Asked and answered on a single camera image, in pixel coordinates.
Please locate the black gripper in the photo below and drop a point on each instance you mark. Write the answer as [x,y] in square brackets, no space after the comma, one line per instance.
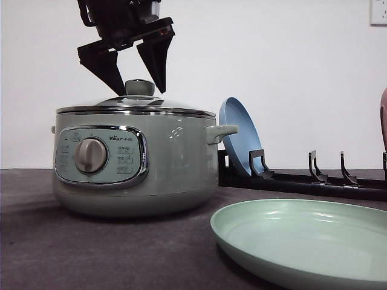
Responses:
[117,23]

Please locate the glass steamer lid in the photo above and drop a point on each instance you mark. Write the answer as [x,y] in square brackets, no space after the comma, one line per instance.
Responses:
[136,102]

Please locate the green plate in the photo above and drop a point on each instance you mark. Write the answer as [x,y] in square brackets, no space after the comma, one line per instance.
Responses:
[318,243]

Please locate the green electric steamer pot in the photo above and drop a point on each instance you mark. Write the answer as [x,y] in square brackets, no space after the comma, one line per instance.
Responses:
[133,164]

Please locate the blue plate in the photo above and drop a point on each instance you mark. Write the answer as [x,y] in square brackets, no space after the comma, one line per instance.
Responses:
[233,113]

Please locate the pink plate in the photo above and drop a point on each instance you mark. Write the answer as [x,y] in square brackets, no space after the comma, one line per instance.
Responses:
[383,117]

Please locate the black dish rack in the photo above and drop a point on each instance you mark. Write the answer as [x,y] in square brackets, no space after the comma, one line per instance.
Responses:
[316,183]

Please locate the white wall socket right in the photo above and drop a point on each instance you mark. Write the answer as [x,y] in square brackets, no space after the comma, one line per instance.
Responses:
[378,13]

